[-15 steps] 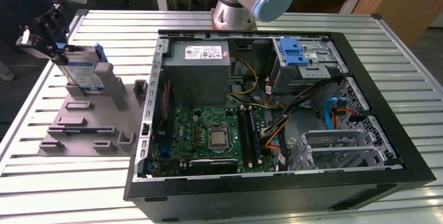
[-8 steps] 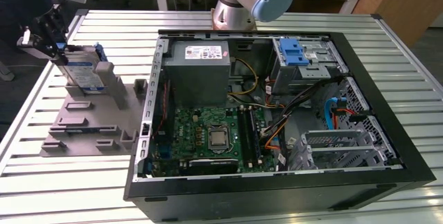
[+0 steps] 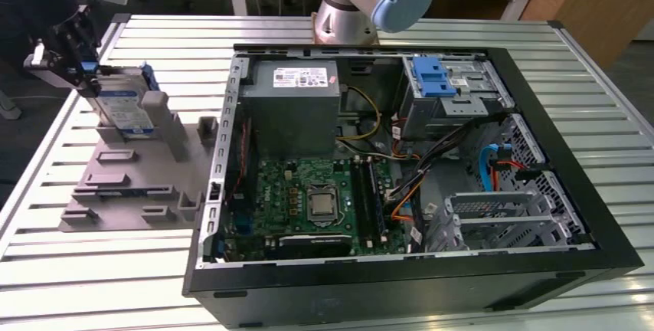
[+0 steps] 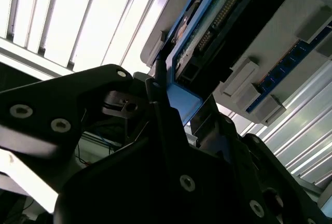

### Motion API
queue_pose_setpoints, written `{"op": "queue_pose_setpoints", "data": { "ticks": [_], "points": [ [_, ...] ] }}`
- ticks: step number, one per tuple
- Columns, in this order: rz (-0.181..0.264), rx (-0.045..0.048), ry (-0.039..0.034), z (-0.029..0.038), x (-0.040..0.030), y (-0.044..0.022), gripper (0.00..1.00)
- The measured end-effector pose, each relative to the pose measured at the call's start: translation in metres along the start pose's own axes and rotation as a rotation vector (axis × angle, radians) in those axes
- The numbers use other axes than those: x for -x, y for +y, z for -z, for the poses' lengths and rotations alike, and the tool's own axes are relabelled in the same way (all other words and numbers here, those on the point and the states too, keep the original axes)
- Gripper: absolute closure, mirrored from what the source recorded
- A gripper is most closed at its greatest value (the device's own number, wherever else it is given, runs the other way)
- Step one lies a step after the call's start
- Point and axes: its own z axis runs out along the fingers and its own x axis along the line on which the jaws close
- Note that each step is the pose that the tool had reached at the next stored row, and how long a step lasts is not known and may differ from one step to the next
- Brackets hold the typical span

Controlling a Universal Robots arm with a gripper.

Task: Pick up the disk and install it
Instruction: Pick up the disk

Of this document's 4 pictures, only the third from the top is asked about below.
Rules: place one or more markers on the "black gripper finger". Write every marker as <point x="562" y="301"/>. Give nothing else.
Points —
<point x="61" y="72"/>
<point x="79" y="40"/>

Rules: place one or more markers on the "hard disk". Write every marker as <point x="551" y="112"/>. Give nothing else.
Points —
<point x="123" y="109"/>

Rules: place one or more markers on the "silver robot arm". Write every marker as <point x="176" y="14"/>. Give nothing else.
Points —
<point x="342" y="1"/>

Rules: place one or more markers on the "metal disk bay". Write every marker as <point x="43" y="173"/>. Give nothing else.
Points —
<point x="501" y="219"/>

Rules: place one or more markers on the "grey metal foot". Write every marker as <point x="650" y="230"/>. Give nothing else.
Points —
<point x="9" y="110"/>

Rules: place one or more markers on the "grey parts rack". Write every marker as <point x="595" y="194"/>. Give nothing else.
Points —
<point x="148" y="177"/>

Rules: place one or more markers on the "grey power supply unit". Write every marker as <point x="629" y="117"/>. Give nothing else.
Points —
<point x="291" y="124"/>

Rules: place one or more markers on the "green motherboard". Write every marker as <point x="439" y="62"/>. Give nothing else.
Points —
<point x="286" y="177"/>

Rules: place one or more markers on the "silver CPU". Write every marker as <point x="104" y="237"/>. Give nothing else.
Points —
<point x="322" y="204"/>

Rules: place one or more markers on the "black graphics card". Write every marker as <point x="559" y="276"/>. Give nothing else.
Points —
<point x="311" y="244"/>

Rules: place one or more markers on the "black RAM slot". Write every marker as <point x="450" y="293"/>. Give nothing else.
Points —
<point x="360" y="200"/>

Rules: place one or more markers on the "blue plastic drive latch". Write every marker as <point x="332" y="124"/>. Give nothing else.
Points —
<point x="434" y="78"/>

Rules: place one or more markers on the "RAM stick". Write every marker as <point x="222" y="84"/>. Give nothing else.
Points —
<point x="376" y="200"/>

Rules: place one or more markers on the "metal drive cage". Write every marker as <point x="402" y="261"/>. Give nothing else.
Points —
<point x="459" y="109"/>

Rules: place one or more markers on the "black PC case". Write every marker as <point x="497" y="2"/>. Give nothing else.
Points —
<point x="358" y="300"/>

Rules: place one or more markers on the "brown wooden cabinet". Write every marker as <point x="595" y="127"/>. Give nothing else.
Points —
<point x="602" y="9"/>

